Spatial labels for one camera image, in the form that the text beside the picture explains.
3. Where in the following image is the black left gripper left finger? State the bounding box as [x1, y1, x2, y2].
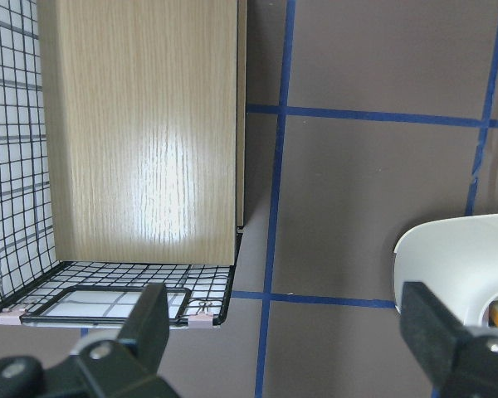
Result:
[0, 284, 178, 397]

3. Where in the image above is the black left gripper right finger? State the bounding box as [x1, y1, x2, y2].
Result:
[400, 282, 498, 397]

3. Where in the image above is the white two-slot toaster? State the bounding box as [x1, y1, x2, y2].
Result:
[393, 214, 498, 326]

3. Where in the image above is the pink binder clip right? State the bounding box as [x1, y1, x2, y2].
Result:
[188, 302, 214, 329]

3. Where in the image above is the pink binder clip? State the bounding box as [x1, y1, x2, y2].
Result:
[188, 302, 214, 329]
[0, 311, 25, 326]

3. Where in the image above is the pink binder clip left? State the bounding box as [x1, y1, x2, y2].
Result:
[0, 311, 25, 326]

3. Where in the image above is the wire basket with wooden board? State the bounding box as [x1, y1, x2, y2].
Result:
[0, 1, 247, 328]

